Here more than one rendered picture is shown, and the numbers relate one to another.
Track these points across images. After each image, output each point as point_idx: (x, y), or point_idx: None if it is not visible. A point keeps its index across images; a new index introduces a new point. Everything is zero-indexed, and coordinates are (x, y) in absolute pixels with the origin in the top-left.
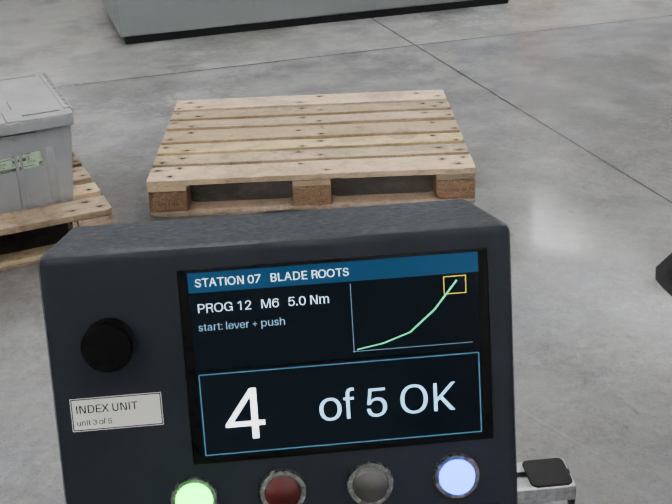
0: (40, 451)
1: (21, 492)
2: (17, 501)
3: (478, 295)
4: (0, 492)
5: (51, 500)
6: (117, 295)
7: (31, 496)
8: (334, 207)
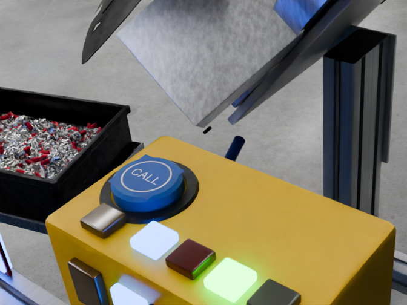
0: None
1: (155, 85)
2: (149, 88)
3: None
4: (148, 81)
5: (162, 94)
6: None
7: (156, 89)
8: None
